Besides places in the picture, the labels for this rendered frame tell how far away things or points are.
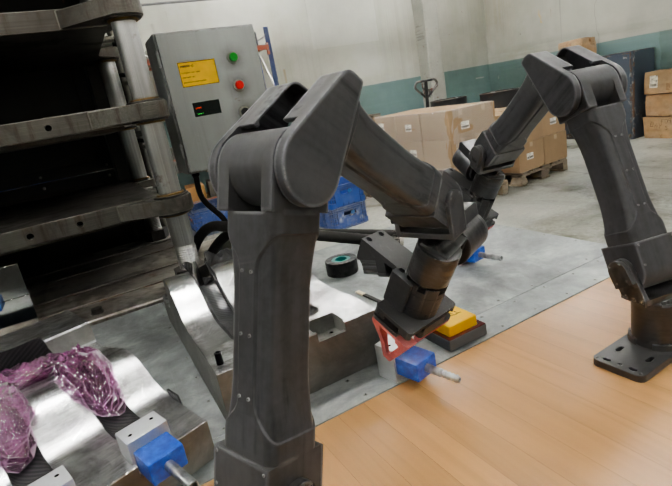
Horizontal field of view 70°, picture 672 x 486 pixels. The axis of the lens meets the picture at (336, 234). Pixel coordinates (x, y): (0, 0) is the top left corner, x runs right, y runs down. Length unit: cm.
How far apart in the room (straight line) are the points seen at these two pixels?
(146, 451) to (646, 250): 68
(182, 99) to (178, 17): 610
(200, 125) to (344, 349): 94
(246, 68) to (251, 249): 122
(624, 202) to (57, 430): 81
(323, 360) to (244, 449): 35
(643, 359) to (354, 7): 798
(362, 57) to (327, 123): 803
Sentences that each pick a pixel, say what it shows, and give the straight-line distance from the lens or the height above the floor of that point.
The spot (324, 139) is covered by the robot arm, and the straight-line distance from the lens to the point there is 38.
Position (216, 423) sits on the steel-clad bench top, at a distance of 76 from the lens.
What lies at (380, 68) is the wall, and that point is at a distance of 855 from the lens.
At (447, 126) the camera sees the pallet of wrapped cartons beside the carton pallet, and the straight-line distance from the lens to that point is 454.
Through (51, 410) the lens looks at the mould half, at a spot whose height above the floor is 89.
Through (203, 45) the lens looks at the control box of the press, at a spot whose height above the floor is 142.
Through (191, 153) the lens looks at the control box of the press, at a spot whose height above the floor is 113.
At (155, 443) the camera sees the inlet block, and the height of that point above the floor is 87.
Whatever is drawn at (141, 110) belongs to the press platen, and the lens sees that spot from 134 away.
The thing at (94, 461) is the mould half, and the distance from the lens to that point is 69.
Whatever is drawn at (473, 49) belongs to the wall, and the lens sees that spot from 972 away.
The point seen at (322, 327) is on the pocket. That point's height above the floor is 87.
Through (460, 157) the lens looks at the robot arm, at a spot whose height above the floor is 105.
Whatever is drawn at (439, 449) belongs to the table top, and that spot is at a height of 80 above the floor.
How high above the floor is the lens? 121
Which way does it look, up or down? 16 degrees down
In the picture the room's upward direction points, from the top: 10 degrees counter-clockwise
